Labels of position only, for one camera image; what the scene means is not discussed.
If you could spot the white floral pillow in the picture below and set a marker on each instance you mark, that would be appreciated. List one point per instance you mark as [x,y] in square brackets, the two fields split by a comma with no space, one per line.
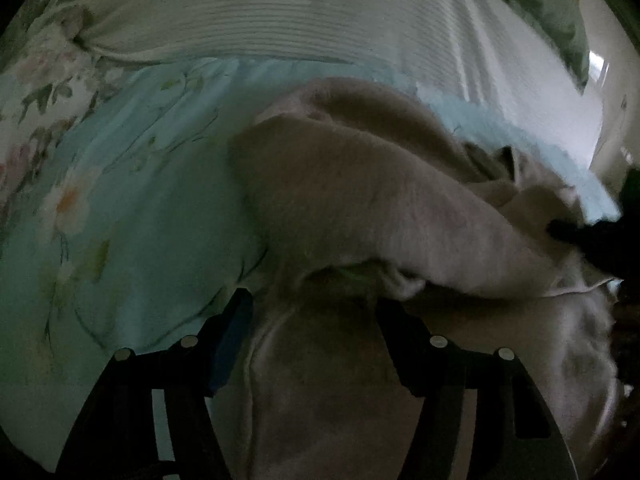
[50,82]

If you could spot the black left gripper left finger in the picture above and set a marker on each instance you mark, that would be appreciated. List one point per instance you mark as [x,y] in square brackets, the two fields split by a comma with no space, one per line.
[146,416]

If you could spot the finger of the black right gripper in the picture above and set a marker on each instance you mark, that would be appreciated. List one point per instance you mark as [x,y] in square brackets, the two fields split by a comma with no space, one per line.
[599,243]

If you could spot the pink fleece garment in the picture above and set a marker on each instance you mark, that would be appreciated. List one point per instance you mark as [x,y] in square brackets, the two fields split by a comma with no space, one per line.
[367,206]

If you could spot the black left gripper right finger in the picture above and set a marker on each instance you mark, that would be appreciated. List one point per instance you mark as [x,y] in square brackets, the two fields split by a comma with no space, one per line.
[481,407]

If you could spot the green patterned pillow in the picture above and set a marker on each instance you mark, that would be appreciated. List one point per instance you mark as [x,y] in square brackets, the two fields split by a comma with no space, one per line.
[560,23]

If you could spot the light blue floral bed sheet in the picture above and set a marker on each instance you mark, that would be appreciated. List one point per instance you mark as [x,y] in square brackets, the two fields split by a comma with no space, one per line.
[137,231]

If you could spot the white ribbed blanket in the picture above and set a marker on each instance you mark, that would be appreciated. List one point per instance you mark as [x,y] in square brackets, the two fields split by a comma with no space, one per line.
[483,51]

